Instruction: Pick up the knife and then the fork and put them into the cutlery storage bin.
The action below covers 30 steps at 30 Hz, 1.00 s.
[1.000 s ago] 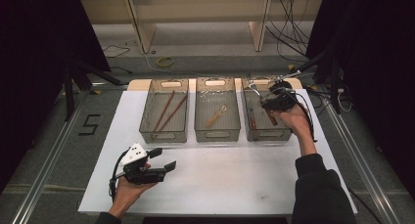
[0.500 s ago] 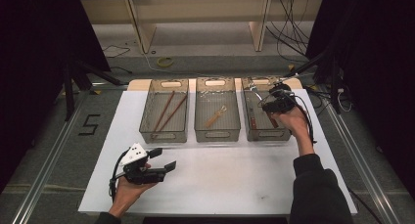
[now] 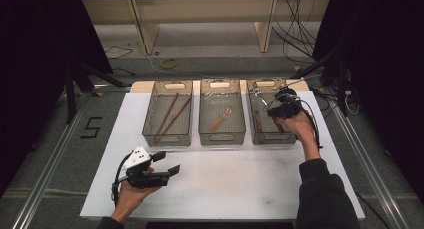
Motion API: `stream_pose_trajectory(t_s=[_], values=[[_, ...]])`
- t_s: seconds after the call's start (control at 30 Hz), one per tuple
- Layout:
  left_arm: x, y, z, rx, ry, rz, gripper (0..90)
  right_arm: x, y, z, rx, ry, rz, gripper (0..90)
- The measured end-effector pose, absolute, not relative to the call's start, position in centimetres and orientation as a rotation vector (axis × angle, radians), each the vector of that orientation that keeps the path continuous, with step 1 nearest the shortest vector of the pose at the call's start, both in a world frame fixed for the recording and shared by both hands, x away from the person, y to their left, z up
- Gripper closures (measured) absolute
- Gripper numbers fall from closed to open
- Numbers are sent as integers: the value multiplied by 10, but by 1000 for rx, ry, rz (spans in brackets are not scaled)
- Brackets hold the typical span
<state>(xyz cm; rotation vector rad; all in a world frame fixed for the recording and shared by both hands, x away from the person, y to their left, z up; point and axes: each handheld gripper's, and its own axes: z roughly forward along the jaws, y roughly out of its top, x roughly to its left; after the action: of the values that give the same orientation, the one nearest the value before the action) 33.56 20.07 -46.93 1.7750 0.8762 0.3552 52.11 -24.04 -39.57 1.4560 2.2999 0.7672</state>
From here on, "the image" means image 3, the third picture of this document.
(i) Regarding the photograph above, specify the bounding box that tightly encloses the brown wooden chopstick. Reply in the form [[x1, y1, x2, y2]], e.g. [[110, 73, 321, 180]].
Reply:
[[162, 96, 193, 135], [156, 92, 180, 135]]

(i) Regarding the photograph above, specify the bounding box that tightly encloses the person's right hand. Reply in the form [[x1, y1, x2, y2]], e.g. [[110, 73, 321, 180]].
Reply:
[[276, 110, 321, 162]]

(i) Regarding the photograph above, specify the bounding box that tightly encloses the thin black floor cable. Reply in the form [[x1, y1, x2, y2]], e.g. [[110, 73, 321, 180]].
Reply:
[[103, 46, 134, 60]]

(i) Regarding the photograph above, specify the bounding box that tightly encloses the thin white floor cable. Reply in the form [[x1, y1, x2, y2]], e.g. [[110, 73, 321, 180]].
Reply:
[[136, 42, 201, 79]]

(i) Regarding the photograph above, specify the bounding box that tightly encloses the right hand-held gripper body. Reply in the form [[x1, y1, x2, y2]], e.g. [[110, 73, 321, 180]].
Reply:
[[267, 78, 306, 119]]

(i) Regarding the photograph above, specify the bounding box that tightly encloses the aluminium floor rail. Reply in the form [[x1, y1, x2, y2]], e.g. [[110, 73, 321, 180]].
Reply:
[[11, 92, 93, 229], [328, 88, 411, 229]]

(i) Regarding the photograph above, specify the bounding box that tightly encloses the black tripod stand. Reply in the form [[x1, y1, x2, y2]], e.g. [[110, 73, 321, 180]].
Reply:
[[64, 60, 133, 125]]

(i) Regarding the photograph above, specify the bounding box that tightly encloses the black curtain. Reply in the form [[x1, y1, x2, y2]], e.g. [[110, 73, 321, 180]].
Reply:
[[313, 0, 424, 203], [0, 0, 113, 197]]

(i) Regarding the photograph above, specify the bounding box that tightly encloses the metal utensil with wooden handle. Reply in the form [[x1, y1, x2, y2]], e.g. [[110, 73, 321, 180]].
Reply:
[[253, 86, 284, 133]]

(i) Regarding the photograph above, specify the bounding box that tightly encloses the smoky transparent plastic bin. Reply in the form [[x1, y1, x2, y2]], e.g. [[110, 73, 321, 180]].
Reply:
[[198, 78, 247, 146], [142, 80, 194, 147], [246, 78, 303, 145]]

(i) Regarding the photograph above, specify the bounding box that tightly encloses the yellow tape roll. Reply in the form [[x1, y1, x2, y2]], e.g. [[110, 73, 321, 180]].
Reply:
[[160, 57, 179, 70]]

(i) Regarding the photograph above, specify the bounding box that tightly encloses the left hand-held gripper black cable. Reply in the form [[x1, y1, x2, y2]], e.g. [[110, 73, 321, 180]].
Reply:
[[111, 153, 133, 207]]

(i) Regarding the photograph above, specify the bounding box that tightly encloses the bundle of black cables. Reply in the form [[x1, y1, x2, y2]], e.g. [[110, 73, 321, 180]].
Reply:
[[271, 0, 318, 65]]

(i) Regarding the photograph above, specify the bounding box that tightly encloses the right hand-held gripper black cable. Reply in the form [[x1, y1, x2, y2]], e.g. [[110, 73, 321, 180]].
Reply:
[[293, 95, 324, 150]]

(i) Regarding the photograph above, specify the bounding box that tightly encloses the person's left hand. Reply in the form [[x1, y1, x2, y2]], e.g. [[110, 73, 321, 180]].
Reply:
[[111, 167, 162, 223]]

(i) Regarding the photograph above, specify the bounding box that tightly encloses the light wooden desk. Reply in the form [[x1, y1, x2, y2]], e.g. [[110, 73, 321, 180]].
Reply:
[[81, 0, 331, 56]]

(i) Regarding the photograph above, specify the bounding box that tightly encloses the hand-held gripper black cable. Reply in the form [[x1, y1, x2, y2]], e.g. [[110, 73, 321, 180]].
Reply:
[[293, 95, 324, 150], [111, 153, 133, 207]]

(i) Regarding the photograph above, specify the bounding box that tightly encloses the small whisk with wooden handle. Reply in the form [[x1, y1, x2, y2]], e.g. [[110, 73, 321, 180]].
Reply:
[[209, 107, 233, 131]]

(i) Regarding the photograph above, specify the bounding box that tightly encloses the white table cover sheet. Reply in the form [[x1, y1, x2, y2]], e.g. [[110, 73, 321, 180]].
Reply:
[[79, 90, 366, 222]]

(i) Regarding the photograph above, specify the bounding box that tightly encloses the black metal stand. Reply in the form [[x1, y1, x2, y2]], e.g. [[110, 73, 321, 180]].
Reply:
[[289, 50, 351, 117]]

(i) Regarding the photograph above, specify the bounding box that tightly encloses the white looped cable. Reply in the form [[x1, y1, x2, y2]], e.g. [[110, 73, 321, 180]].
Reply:
[[344, 90, 361, 116]]

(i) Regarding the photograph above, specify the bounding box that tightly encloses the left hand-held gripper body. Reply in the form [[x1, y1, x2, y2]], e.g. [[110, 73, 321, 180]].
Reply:
[[123, 146, 170, 190]]

